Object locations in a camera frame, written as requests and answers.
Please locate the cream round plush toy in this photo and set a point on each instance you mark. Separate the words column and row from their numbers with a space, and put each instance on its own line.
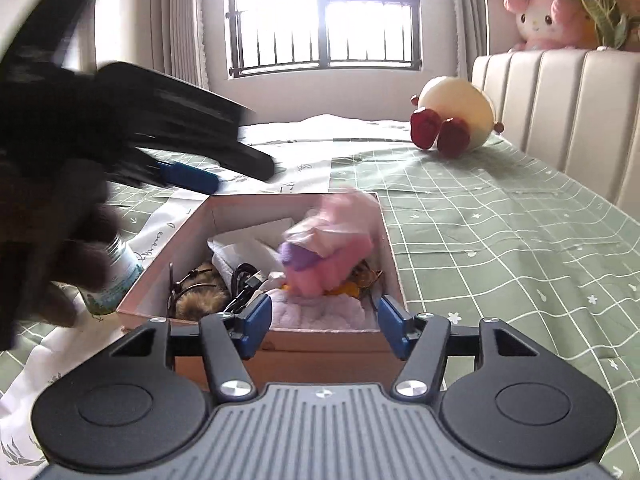
column 453, row 116

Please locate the window with black railing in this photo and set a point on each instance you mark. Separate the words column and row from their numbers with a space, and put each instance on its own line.
column 276, row 36

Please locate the pink soft plush toy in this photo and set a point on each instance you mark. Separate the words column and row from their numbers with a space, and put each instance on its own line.
column 319, row 252

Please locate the green label jar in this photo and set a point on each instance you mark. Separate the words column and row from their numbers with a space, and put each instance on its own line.
column 124, row 270

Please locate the pink bunny plush toy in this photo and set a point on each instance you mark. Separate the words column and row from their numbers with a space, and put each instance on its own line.
column 547, row 24

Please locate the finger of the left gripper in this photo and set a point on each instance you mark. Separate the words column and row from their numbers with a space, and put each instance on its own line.
column 188, row 177

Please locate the lavender towel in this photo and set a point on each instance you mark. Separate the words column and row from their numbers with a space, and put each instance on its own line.
column 341, row 313

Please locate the grey curtain right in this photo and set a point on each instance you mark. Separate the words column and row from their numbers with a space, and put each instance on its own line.
column 472, row 34

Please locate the grey curtain left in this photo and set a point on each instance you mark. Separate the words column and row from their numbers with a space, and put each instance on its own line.
column 182, row 32

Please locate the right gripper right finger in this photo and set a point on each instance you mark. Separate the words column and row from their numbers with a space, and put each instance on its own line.
column 420, row 341

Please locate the green checked bed sheet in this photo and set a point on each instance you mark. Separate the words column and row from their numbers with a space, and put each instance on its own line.
column 496, row 234

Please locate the white paper bag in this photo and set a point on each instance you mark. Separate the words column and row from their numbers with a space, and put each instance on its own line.
column 256, row 245

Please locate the pink cardboard box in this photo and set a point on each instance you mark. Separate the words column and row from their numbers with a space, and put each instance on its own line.
column 306, row 356

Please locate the green potted plant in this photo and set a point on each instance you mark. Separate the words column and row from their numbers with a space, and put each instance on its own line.
column 612, row 25

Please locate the beige padded headboard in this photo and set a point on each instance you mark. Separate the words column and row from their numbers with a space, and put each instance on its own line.
column 575, row 110

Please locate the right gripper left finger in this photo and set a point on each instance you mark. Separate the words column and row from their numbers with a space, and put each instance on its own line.
column 228, row 340

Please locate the grey curtain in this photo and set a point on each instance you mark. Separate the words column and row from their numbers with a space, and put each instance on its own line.
column 472, row 34
column 182, row 32

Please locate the brown furry object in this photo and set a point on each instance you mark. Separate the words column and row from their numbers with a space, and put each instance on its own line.
column 201, row 292

